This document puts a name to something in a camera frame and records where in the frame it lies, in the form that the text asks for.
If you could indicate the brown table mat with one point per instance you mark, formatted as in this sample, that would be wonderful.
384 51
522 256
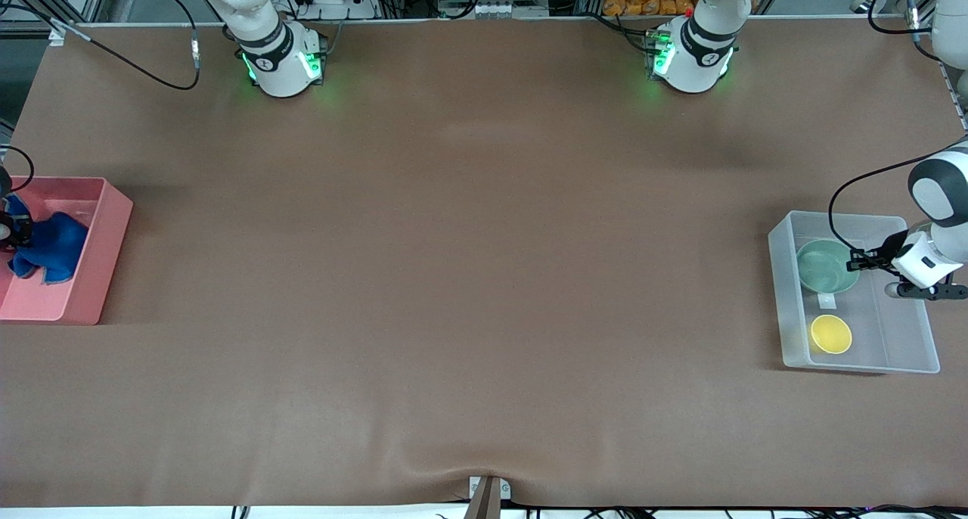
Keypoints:
484 163

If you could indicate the yellow cup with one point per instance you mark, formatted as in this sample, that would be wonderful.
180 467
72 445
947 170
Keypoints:
830 334

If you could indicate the blue microfibre cloth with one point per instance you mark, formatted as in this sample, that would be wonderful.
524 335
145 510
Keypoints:
57 247

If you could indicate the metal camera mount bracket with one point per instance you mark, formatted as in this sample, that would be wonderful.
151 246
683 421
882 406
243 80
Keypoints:
488 500

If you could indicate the pale green bowl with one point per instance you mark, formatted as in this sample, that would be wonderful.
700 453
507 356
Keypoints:
824 269

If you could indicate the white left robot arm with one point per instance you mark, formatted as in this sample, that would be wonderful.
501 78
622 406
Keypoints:
696 50

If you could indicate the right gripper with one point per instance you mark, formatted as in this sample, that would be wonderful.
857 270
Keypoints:
15 227

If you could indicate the pink plastic bin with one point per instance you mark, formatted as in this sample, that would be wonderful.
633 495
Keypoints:
98 277

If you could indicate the clear plastic bin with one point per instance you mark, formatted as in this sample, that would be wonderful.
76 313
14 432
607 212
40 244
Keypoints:
892 337

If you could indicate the white paper label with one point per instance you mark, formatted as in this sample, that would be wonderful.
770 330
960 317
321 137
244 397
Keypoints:
828 302

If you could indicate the aluminium frame profile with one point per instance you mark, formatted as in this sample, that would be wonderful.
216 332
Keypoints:
45 8
919 21

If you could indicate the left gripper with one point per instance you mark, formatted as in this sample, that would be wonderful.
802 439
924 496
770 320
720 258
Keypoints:
886 252

